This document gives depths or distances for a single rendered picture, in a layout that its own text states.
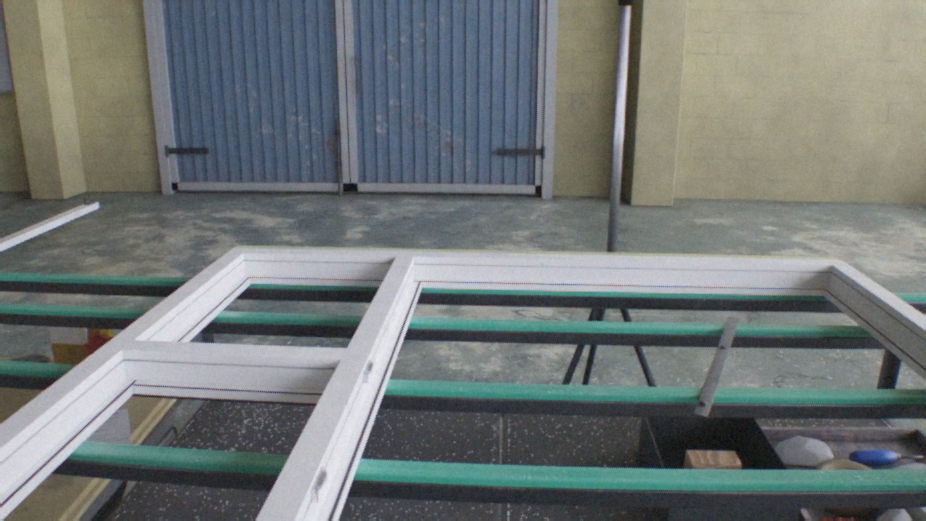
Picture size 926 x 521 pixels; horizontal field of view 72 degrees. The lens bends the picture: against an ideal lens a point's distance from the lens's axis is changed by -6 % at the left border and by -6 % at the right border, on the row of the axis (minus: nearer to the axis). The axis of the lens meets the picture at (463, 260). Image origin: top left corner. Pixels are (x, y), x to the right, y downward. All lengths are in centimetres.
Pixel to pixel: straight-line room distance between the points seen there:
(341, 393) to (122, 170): 704
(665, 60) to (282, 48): 359
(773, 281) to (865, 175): 600
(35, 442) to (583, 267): 115
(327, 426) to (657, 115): 577
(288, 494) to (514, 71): 605
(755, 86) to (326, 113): 415
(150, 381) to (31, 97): 677
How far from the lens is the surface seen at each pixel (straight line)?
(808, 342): 154
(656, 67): 645
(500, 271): 160
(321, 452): 87
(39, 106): 786
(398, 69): 674
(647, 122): 647
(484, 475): 94
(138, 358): 124
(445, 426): 158
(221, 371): 118
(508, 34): 664
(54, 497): 146
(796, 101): 728
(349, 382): 103
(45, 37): 781
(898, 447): 174
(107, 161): 801
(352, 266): 164
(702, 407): 114
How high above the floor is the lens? 140
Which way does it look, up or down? 17 degrees down
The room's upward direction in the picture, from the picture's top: straight up
